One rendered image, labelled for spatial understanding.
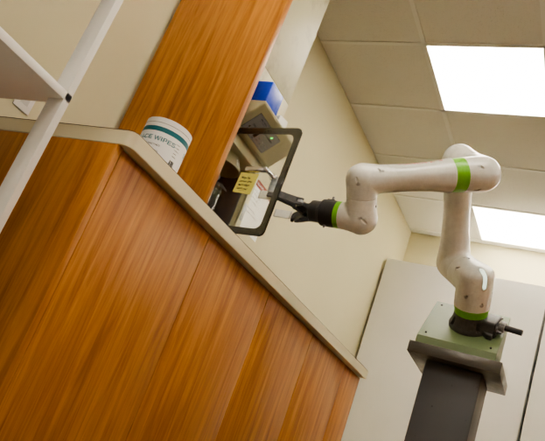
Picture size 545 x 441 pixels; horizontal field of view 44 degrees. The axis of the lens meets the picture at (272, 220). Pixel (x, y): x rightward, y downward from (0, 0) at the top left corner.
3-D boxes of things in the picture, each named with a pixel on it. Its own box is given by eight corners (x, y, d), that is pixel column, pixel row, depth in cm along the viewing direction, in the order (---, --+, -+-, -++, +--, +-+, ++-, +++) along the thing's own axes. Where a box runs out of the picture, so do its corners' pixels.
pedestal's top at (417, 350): (505, 395, 249) (507, 385, 251) (499, 374, 223) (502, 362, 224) (421, 373, 264) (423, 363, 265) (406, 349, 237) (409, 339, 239)
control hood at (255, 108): (228, 121, 239) (238, 98, 242) (263, 167, 265) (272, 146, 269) (256, 123, 234) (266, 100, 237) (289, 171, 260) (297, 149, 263)
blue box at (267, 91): (241, 100, 243) (250, 80, 246) (252, 115, 251) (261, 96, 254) (265, 101, 238) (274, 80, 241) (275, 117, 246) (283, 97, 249)
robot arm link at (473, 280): (474, 298, 257) (480, 253, 250) (496, 318, 243) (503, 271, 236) (443, 302, 254) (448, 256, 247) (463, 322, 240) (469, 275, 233)
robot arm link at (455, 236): (460, 268, 267) (468, 137, 247) (480, 286, 252) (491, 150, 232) (429, 272, 265) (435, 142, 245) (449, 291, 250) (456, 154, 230)
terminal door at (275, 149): (190, 227, 225) (232, 128, 239) (262, 237, 208) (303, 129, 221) (188, 227, 225) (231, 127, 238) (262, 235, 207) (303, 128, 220)
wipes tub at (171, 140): (115, 161, 176) (139, 114, 181) (143, 185, 187) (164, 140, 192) (155, 166, 170) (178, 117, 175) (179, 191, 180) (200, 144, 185)
